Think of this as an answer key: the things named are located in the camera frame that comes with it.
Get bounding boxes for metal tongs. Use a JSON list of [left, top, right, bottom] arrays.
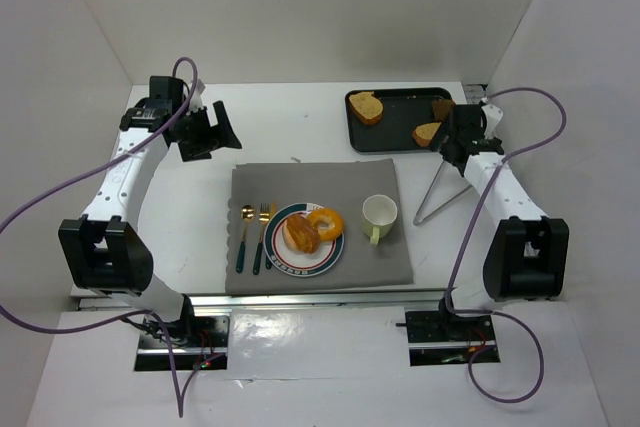
[[412, 160, 471, 227]]

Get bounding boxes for reddish toast slice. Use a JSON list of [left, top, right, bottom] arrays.
[[283, 214, 320, 254]]

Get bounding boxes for orange bagel ring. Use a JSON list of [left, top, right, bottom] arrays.
[[305, 207, 346, 243]]

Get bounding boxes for orange round bun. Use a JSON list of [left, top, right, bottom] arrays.
[[282, 227, 297, 251]]

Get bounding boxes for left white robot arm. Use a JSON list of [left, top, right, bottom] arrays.
[[58, 76, 241, 342]]

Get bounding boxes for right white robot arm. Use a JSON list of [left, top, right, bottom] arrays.
[[435, 104, 569, 317]]

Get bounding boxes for dark brown bread piece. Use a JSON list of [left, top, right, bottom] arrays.
[[431, 99, 456, 122]]

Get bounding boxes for small bread slice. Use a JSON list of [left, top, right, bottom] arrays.
[[412, 122, 442, 147]]

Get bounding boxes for large bread slice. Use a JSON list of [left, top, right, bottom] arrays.
[[347, 91, 384, 126]]

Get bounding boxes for black tray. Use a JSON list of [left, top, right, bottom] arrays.
[[344, 87, 452, 154]]

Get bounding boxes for pale green mug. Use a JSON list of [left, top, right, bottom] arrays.
[[362, 194, 398, 246]]

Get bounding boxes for gray placemat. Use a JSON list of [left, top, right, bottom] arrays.
[[225, 159, 414, 295]]

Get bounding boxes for white plate green rim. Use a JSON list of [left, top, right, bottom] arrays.
[[263, 203, 345, 278]]

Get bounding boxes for aluminium rail right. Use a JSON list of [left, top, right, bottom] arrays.
[[462, 83, 492, 104]]

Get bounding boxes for aluminium rail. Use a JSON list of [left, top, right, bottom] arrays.
[[74, 288, 456, 310], [462, 83, 492, 104]]

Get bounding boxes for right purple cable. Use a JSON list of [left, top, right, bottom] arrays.
[[444, 87, 568, 404]]

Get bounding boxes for gold spoon green handle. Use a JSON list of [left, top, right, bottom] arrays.
[[235, 204, 255, 274]]

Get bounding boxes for gold fork green handle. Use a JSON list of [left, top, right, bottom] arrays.
[[252, 203, 271, 275]]

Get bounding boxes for gold knife green handle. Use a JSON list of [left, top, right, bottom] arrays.
[[265, 201, 277, 270]]

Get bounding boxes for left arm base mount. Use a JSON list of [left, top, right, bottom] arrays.
[[131, 315, 230, 372]]

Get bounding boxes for aluminium rail front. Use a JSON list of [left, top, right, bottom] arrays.
[[74, 288, 456, 310]]

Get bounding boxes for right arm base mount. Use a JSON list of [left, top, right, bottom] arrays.
[[396, 310, 500, 367]]

